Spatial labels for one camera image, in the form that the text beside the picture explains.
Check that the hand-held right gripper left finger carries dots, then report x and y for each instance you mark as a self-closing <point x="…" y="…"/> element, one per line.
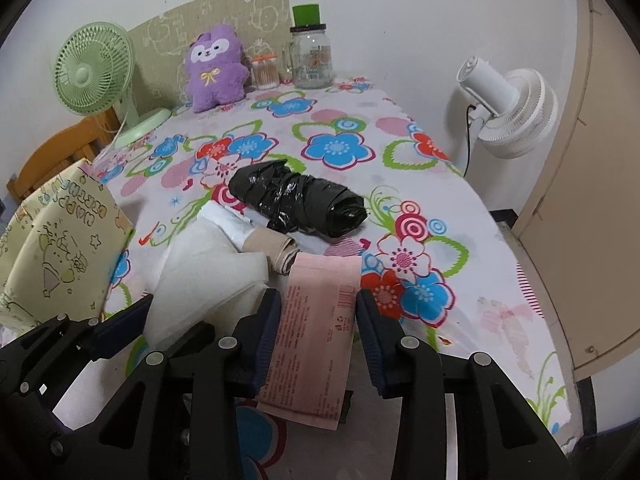
<point x="267" y="335"/>

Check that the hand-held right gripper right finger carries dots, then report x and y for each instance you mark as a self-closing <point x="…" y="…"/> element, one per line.
<point x="370" y="345"/>

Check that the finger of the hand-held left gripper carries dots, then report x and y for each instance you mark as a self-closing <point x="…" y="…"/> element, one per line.
<point x="120" y="325"/>
<point x="195" y="337"/>

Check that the pink packet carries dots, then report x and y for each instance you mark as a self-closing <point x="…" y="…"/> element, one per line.
<point x="310" y="340"/>

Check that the white tissue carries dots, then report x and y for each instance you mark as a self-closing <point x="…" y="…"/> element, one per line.
<point x="200" y="280"/>

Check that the beige bag roll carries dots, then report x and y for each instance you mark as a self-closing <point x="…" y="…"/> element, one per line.
<point x="270" y="245"/>

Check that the yellow printed storage box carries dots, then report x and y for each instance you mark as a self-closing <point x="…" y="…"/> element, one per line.
<point x="60" y="240"/>

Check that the black plastic bag roll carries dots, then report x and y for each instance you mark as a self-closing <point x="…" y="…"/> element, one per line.
<point x="300" y="200"/>

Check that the floral tablecloth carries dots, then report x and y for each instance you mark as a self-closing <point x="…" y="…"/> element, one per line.
<point x="480" y="260"/>

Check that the purple plush toy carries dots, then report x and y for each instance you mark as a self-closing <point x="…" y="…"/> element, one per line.
<point x="215" y="85"/>

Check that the green desk fan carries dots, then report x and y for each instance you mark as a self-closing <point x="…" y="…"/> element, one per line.
<point x="92" y="67"/>

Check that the cotton swab jar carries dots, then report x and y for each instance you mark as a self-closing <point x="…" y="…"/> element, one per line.
<point x="265" y="75"/>

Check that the beige wardrobe door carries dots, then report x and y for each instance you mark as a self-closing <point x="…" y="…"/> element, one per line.
<point x="600" y="210"/>

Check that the glass jar with green lid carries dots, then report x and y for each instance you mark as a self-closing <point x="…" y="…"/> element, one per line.
<point x="310" y="60"/>

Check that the white standing fan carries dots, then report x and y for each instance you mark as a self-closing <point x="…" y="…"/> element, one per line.
<point x="520" y="110"/>

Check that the green printed board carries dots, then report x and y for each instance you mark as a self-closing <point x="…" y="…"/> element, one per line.
<point x="165" y="30"/>

